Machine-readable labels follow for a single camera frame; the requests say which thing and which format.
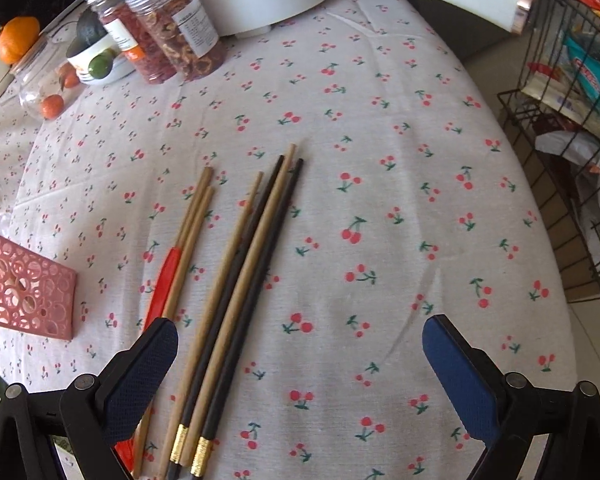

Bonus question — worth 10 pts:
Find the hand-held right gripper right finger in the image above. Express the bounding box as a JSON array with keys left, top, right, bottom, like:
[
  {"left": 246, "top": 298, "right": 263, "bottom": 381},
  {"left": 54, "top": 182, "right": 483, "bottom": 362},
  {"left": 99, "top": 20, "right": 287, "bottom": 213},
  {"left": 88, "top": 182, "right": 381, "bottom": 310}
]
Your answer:
[{"left": 421, "top": 314, "right": 600, "bottom": 480}]

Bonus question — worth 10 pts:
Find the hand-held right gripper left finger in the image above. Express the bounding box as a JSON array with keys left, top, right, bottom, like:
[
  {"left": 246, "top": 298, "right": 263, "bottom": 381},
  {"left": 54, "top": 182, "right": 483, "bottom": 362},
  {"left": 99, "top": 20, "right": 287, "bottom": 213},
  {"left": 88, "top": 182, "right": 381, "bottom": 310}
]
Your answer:
[{"left": 0, "top": 316, "right": 180, "bottom": 480}]

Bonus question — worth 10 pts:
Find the black chopstick with gold band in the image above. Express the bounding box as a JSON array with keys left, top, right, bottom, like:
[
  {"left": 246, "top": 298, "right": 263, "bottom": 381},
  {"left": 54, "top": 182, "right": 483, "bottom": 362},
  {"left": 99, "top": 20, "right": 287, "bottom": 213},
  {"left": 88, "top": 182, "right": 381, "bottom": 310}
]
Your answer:
[
  {"left": 190, "top": 159, "right": 305, "bottom": 479},
  {"left": 167, "top": 155, "right": 286, "bottom": 480}
]

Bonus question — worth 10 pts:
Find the red-handled wooden chopstick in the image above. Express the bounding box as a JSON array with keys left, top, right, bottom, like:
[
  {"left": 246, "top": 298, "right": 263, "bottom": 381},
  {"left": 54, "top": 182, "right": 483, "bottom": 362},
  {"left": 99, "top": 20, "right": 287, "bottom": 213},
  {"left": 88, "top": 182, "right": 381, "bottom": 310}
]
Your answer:
[{"left": 114, "top": 166, "right": 214, "bottom": 473}]

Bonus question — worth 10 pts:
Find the light wooden chopstick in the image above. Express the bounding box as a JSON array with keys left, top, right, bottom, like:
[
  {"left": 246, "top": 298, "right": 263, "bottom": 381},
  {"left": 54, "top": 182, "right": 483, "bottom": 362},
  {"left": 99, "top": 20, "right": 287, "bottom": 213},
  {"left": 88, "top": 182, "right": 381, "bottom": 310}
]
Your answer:
[{"left": 131, "top": 186, "right": 216, "bottom": 480}]

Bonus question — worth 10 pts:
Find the pink perforated utensil holder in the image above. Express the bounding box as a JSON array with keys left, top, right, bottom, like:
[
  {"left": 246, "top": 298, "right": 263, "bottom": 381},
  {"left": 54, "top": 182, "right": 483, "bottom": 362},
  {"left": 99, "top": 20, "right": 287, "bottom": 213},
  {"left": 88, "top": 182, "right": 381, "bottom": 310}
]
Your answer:
[{"left": 0, "top": 232, "right": 81, "bottom": 342}]

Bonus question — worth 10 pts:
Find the cherry print tablecloth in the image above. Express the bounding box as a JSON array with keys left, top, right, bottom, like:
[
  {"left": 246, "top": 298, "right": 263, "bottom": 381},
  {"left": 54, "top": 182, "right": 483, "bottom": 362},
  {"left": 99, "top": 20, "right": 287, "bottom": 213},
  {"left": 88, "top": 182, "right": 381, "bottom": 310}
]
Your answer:
[{"left": 0, "top": 0, "right": 578, "bottom": 480}]

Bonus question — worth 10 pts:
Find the clear glass jar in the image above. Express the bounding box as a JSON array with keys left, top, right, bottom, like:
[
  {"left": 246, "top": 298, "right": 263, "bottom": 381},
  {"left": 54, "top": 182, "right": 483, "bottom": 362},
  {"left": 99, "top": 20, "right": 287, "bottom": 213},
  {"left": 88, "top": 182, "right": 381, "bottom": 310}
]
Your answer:
[{"left": 11, "top": 35, "right": 88, "bottom": 121}]

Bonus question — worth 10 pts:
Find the white printed bowl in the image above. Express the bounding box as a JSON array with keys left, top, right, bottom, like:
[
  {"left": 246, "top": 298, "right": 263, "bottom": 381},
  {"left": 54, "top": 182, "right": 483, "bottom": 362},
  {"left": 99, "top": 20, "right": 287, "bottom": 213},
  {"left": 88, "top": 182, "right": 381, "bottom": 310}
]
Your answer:
[{"left": 66, "top": 35, "right": 137, "bottom": 86}]

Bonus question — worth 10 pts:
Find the green lime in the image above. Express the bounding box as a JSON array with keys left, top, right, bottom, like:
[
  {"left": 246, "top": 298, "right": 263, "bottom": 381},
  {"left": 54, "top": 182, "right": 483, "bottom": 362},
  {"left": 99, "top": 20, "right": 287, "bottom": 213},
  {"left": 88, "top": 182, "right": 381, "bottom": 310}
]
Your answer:
[{"left": 87, "top": 54, "right": 118, "bottom": 81}]

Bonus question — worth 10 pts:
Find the clear jar of red dried fruit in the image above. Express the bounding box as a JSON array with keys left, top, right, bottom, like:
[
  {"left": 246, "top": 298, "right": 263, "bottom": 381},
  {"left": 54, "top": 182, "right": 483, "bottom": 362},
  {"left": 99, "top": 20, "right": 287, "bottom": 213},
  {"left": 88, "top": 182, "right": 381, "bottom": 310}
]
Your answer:
[{"left": 82, "top": 0, "right": 178, "bottom": 85}]

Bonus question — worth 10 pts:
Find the pile of snack packets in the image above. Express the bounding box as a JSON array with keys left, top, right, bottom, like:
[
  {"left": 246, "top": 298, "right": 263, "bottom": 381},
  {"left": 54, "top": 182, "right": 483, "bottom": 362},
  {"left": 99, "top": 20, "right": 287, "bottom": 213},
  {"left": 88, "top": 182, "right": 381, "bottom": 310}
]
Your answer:
[{"left": 522, "top": 0, "right": 600, "bottom": 281}]

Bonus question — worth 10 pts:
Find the clear jar of dried slices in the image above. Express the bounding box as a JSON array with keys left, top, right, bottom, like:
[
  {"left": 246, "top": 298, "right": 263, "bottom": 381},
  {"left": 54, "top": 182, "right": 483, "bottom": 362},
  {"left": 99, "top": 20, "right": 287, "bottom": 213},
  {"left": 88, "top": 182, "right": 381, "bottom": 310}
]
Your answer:
[{"left": 125, "top": 0, "right": 227, "bottom": 83}]

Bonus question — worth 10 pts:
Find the large orange fruit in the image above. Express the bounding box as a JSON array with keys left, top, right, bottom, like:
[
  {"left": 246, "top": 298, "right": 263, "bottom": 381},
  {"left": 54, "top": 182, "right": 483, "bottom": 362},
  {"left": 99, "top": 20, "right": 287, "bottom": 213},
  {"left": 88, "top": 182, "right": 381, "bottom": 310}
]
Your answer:
[{"left": 0, "top": 16, "right": 42, "bottom": 66}]

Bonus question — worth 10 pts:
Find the black wire rack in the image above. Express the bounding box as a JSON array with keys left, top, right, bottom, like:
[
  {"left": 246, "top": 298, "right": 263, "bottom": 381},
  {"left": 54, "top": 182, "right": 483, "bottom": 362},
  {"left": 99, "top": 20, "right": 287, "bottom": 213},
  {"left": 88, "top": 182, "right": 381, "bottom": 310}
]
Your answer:
[{"left": 497, "top": 0, "right": 600, "bottom": 308}]

